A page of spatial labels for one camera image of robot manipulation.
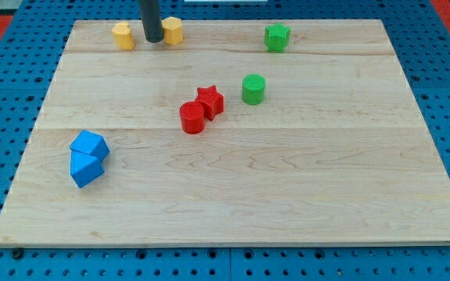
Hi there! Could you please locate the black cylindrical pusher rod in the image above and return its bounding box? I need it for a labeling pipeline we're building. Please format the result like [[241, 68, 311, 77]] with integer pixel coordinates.
[[138, 0, 164, 43]]

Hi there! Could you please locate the yellow hexagon block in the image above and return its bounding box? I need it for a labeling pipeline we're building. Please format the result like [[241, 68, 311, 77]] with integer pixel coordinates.
[[162, 16, 184, 45]]

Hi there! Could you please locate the red star block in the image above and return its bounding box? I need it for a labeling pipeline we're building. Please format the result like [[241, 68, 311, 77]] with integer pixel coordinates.
[[195, 85, 224, 121]]

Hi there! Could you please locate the green star block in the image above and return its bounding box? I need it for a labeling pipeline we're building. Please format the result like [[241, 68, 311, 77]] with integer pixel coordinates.
[[263, 23, 291, 52]]

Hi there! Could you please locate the yellow heart block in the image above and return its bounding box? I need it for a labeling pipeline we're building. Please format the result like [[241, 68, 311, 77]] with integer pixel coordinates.
[[112, 22, 136, 50]]

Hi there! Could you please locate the red cylinder block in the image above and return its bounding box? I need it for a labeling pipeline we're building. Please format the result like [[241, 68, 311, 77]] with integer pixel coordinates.
[[179, 101, 205, 134]]

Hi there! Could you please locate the green cylinder block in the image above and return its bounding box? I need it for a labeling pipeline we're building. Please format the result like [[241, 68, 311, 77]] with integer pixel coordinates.
[[241, 73, 266, 105]]

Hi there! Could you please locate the blue cube block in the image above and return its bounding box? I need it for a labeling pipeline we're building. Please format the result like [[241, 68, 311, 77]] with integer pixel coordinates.
[[70, 130, 110, 162]]

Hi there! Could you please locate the light wooden board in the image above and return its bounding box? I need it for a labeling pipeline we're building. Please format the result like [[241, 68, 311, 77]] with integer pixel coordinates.
[[0, 20, 450, 248]]

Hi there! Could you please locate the blue triangle block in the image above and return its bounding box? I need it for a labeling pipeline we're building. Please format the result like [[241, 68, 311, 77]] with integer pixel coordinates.
[[70, 151, 105, 188]]

